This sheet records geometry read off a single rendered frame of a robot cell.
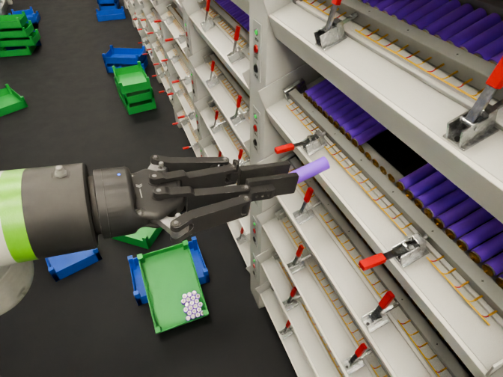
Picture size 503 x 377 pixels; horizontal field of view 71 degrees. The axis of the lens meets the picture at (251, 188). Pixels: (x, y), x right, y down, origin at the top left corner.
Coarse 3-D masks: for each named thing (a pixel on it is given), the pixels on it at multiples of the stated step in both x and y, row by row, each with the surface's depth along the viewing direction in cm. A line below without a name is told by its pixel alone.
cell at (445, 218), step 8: (464, 200) 49; (472, 200) 48; (456, 208) 48; (464, 208) 48; (472, 208) 48; (440, 216) 48; (448, 216) 48; (456, 216) 48; (464, 216) 48; (448, 224) 48
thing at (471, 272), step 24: (312, 120) 70; (336, 144) 64; (360, 168) 58; (384, 192) 54; (408, 216) 50; (432, 240) 47; (432, 264) 46; (456, 264) 44; (456, 288) 43; (480, 288) 41
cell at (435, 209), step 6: (456, 192) 50; (462, 192) 49; (444, 198) 50; (450, 198) 49; (456, 198) 49; (462, 198) 49; (432, 204) 50; (438, 204) 49; (444, 204) 49; (450, 204) 49; (456, 204) 50; (432, 210) 49; (438, 210) 49; (444, 210) 49
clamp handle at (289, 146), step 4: (308, 140) 65; (288, 144) 64; (292, 144) 64; (296, 144) 65; (300, 144) 65; (304, 144) 65; (276, 148) 64; (280, 148) 64; (284, 148) 64; (288, 148) 64; (292, 148) 64; (276, 152) 64; (280, 152) 64
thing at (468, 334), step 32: (288, 96) 77; (288, 128) 73; (384, 160) 59; (352, 192) 58; (384, 224) 53; (416, 288) 46; (448, 288) 44; (448, 320) 42; (480, 320) 41; (480, 352) 39
